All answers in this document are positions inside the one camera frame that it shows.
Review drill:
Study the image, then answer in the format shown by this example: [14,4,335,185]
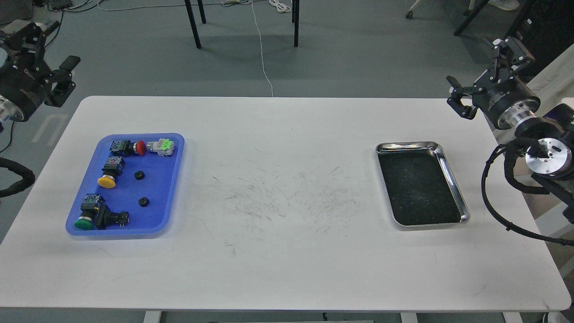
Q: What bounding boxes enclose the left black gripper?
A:
[0,20,81,122]

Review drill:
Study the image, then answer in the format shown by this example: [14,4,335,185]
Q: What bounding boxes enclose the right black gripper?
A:
[446,36,540,130]

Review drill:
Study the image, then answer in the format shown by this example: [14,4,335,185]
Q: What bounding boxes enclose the small black gear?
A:
[138,196,150,207]
[134,170,145,180]

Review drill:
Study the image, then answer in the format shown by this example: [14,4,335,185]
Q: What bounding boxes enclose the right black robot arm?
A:
[446,36,574,247]

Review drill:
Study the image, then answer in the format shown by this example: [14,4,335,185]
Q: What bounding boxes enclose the beige cloth cover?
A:
[527,45,574,117]

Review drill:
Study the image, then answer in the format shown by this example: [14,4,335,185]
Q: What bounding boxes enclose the black cabinet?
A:
[506,0,574,82]

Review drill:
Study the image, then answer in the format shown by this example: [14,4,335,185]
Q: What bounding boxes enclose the metal tray with black mat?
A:
[375,141,471,231]

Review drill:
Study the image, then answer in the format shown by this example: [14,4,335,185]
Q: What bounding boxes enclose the blue plastic tray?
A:
[65,133,185,240]

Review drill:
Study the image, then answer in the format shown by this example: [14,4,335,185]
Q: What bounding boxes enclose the black chair legs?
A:
[184,0,301,49]

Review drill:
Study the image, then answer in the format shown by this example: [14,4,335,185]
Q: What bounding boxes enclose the yellow push button switch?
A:
[97,156,125,189]

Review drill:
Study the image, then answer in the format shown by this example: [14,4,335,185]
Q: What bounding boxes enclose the red push button switch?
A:
[109,140,147,157]

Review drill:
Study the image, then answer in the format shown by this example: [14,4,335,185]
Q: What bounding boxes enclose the green white switch component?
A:
[146,138,175,156]

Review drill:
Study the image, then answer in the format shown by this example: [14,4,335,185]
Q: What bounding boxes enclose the green push button switch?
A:
[74,193,130,231]

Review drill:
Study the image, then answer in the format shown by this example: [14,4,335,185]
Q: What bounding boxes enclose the white floor cable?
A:
[97,0,293,97]

